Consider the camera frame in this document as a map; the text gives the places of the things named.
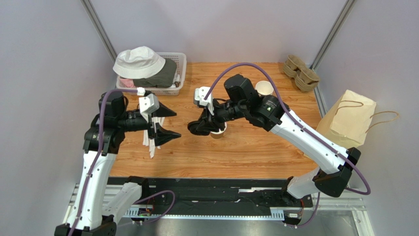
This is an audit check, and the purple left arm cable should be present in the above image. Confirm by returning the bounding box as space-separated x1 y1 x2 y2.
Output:
67 87 176 236

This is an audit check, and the white plastic basket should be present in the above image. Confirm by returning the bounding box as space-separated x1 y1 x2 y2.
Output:
116 52 186 96

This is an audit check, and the pink cloth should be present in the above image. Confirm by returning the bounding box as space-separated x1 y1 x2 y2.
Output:
119 78 136 88

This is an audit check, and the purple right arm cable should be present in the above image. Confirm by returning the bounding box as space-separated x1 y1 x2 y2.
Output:
203 62 372 229

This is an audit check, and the kraft paper bag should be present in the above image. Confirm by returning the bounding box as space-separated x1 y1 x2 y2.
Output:
316 90 399 149

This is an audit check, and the aluminium frame rail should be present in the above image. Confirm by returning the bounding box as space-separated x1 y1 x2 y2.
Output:
62 183 367 220

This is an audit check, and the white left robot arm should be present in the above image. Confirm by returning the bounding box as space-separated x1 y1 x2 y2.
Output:
55 88 180 236

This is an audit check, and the white bucket hat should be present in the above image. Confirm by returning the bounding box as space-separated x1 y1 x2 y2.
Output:
113 46 166 79

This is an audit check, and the olive green cloth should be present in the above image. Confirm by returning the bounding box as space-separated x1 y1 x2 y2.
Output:
133 59 177 89

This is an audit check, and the stack of paper cups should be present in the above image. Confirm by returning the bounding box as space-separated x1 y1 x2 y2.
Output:
255 81 274 96

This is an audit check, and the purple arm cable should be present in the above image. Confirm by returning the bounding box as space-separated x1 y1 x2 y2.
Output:
67 87 176 236
203 62 372 229

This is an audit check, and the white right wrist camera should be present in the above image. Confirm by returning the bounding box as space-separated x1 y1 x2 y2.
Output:
193 87 214 115

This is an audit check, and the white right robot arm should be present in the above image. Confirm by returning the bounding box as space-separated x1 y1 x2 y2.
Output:
187 74 361 199

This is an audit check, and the wrapped white straws bundle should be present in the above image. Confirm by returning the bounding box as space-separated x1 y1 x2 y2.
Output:
140 108 165 158

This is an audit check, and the brown paper coffee cup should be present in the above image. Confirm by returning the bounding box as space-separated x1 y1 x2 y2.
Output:
210 122 227 139

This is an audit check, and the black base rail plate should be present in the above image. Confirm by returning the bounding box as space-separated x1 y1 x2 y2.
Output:
108 177 315 217

